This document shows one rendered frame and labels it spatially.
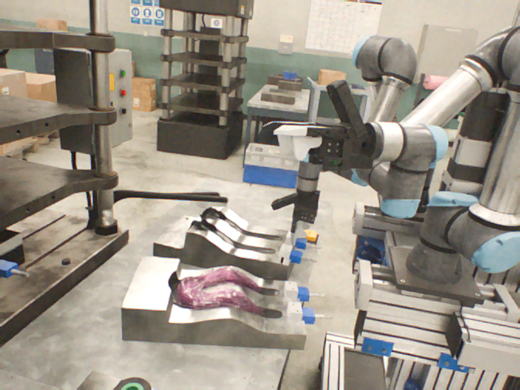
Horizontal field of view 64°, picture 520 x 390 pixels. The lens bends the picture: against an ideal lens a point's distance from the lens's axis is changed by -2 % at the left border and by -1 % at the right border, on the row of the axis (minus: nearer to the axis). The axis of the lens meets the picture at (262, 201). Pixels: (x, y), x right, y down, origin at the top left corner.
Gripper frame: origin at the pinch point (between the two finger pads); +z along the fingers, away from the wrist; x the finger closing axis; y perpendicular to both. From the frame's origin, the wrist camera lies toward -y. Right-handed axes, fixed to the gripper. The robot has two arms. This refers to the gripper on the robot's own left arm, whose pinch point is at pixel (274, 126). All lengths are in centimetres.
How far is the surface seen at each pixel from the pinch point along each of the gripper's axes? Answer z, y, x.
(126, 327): 27, 57, 31
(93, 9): 37, -28, 85
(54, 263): 52, 57, 76
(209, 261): 0, 54, 64
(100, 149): 37, 19, 91
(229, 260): -7, 52, 60
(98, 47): 36, -16, 84
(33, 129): 54, 10, 69
